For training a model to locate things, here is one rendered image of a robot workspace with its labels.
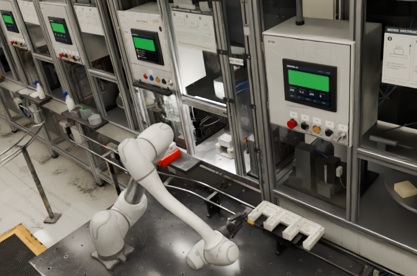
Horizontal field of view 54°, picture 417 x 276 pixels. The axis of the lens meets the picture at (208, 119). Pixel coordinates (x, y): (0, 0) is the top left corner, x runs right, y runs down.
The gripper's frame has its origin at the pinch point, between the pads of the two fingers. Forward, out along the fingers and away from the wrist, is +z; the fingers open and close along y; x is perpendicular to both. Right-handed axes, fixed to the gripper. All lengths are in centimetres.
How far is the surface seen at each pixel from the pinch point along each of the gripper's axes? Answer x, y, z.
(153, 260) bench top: 34, -20, -41
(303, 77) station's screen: -27, 76, 17
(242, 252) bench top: -2.1, -19.8, -8.4
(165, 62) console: 68, 67, 20
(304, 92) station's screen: -27, 69, 17
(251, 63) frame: 3, 76, 20
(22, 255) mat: 189, -87, -71
